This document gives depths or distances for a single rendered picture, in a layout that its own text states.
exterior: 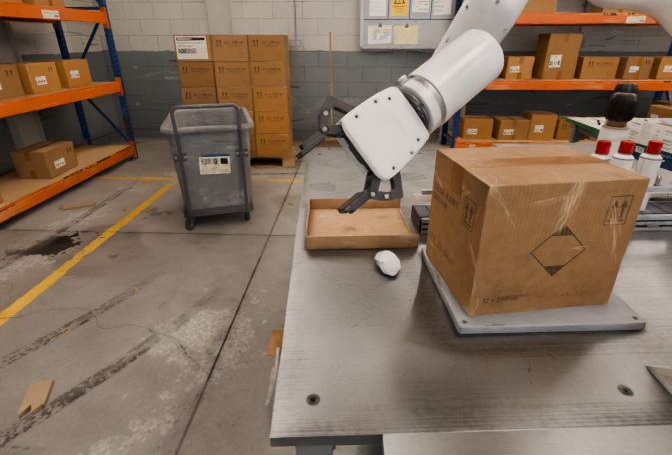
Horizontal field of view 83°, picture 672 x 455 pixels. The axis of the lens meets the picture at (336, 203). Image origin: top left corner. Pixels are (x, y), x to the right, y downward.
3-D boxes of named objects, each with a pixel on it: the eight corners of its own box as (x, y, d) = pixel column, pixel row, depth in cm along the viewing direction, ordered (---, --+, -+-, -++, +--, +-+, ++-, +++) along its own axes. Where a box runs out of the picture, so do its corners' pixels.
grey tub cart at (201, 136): (185, 196, 355) (167, 90, 318) (253, 189, 372) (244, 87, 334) (177, 240, 277) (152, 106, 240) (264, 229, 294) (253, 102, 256)
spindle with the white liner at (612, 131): (604, 172, 144) (628, 91, 133) (621, 180, 136) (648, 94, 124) (581, 172, 144) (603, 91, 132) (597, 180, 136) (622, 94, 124)
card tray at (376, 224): (399, 208, 126) (400, 197, 124) (417, 247, 102) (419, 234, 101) (308, 209, 125) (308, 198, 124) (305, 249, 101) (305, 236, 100)
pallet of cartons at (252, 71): (297, 149, 509) (293, 35, 454) (295, 168, 433) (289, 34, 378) (206, 150, 502) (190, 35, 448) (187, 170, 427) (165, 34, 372)
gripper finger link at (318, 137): (327, 105, 49) (287, 135, 47) (342, 126, 49) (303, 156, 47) (321, 112, 52) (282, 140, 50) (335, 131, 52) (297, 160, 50)
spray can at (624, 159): (609, 205, 116) (630, 138, 108) (622, 212, 111) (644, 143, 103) (593, 205, 116) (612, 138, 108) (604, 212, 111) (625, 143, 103)
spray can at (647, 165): (635, 205, 116) (658, 138, 108) (649, 212, 111) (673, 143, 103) (618, 205, 116) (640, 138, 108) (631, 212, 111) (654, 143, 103)
